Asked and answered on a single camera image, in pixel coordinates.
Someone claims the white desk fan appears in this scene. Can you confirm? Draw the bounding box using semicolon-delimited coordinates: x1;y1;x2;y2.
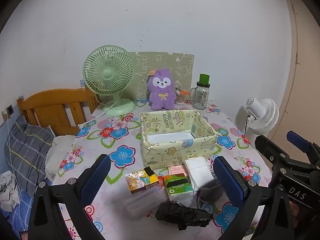
236;97;280;140

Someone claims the glass mug jar green lid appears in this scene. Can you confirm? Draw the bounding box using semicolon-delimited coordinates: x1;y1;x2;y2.
190;74;210;110

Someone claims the clear plastic pack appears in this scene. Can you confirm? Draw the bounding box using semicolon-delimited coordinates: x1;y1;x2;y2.
124;186;170;219

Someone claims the wooden bed headboard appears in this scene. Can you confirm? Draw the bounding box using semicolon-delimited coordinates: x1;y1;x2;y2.
17;88;100;137

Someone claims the white cloth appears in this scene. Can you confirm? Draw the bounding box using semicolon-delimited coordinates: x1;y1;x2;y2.
45;135;77;182

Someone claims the white tissue pack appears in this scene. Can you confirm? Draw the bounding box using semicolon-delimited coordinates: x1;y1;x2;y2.
184;156;215;192

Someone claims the cartoon animal tissue pack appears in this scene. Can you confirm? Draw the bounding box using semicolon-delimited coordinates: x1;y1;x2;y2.
124;167;159;195

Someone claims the floral tablecloth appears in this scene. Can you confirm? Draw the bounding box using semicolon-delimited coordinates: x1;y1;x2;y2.
51;99;273;240

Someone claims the grey plaid pillow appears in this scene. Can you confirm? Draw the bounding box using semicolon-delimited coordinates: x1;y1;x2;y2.
4;116;54;197

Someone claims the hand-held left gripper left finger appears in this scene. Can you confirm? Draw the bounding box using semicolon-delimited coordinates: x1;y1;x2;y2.
28;154;112;240

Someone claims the beige door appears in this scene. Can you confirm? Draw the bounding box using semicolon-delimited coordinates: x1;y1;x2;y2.
271;0;320;153

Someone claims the green tissue pack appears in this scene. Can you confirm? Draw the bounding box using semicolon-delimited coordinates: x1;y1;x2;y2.
164;173;194;200

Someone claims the pink tissue pack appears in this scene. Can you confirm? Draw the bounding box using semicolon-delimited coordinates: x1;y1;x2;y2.
168;165;188;177

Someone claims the grey sock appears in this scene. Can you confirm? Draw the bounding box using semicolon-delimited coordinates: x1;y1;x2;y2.
197;170;224;203

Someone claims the purple plush toy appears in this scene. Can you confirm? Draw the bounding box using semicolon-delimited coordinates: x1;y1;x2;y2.
147;67;177;111

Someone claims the blue bed sheet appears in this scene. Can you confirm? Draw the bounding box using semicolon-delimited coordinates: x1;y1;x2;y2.
0;120;40;240

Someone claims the crumpled grey cloth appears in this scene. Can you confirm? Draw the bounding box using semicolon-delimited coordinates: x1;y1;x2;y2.
0;172;20;213

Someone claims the green desk fan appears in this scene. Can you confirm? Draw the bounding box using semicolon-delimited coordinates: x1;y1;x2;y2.
82;45;137;117

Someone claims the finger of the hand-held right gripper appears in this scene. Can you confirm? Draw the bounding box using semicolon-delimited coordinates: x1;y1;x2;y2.
254;135;301;171
286;131;320;165

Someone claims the black plastic bag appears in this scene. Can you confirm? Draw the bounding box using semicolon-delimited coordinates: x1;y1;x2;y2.
155;201;213;230

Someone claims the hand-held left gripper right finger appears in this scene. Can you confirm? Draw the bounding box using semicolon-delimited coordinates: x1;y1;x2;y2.
212;156;293;240

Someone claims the yellow printed storage box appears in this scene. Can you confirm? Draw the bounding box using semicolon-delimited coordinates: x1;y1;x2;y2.
139;109;218;168

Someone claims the printed cardboard sheet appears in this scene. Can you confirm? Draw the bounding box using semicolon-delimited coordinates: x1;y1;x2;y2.
129;52;195;103

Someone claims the white fan power cable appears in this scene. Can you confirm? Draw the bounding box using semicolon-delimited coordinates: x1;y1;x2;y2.
78;102;118;130

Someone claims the cotton swab container orange lid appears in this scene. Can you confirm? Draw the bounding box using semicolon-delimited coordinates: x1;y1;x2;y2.
175;85;190;105

